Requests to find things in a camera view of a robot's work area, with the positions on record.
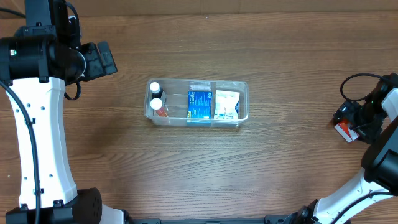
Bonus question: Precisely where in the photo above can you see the red medicine box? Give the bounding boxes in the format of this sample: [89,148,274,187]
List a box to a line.
[334,120,359,142]

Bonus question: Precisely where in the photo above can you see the black bottle white cap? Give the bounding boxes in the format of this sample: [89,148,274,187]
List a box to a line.
[149,82,164,98]

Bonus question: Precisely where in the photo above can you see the orange tube white cap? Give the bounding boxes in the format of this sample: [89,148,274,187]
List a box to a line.
[150,98,168,117]

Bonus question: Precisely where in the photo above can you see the blue medicine box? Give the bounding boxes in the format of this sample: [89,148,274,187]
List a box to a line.
[187,91,213,125]

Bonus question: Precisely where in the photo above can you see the white medicine box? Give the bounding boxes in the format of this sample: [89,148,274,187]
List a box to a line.
[214,90,240,120]

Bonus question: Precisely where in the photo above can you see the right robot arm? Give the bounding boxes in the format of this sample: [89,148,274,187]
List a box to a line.
[284,73,397,223]

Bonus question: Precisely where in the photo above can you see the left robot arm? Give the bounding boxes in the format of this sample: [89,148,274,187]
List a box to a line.
[1,0,131,223]

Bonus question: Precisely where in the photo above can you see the clear plastic container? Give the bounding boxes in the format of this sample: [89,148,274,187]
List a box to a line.
[144,78,249,128]

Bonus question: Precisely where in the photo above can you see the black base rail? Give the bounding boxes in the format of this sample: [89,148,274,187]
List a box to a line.
[126,215,292,224]

